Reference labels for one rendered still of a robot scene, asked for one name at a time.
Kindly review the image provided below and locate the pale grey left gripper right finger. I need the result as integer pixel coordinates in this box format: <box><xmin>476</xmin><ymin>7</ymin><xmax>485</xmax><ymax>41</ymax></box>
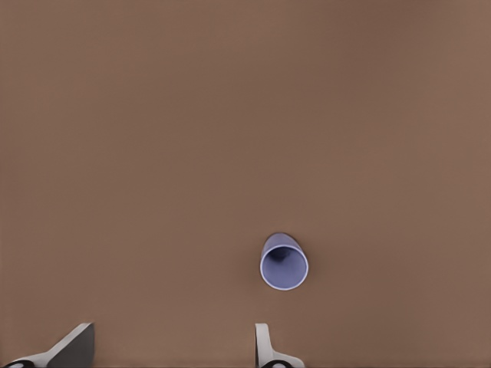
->
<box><xmin>254</xmin><ymin>322</ymin><xmax>306</xmax><ymax>368</ymax></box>

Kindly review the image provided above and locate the purple cup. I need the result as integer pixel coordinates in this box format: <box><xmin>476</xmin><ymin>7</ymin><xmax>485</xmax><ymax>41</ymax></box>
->
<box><xmin>259</xmin><ymin>232</ymin><xmax>309</xmax><ymax>292</ymax></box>

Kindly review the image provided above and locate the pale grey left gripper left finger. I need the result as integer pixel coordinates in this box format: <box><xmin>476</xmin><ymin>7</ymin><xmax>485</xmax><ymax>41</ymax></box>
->
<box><xmin>1</xmin><ymin>321</ymin><xmax>96</xmax><ymax>368</ymax></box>

